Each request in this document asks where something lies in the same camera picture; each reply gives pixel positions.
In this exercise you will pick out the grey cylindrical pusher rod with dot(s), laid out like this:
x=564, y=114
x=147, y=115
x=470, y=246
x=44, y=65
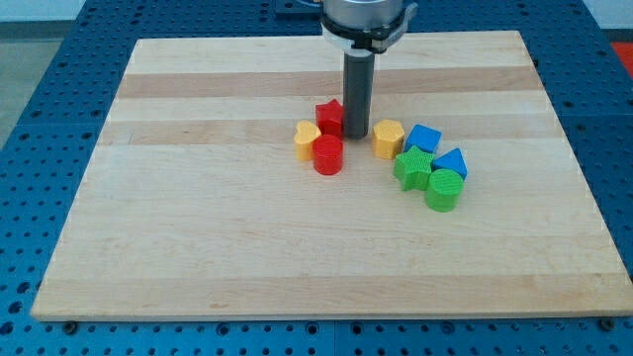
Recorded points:
x=358, y=75

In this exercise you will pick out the red star block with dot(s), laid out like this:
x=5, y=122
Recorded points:
x=329, y=118

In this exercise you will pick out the wooden board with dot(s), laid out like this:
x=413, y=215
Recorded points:
x=194, y=206

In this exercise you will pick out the green star block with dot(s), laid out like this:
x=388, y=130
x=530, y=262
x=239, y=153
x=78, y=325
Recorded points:
x=413, y=169

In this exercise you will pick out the green cylinder block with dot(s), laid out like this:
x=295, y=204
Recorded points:
x=443, y=190

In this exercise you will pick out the yellow hexagon block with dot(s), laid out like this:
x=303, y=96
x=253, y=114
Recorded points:
x=387, y=139

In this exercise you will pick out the red cylinder block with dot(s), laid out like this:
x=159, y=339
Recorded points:
x=328, y=154

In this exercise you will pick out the blue cube block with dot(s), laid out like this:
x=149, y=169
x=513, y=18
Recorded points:
x=424, y=138

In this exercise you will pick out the blue triangle block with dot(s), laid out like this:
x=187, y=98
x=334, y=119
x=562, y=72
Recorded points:
x=453, y=160

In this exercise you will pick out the yellow heart block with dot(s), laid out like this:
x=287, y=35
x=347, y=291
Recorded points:
x=304, y=138

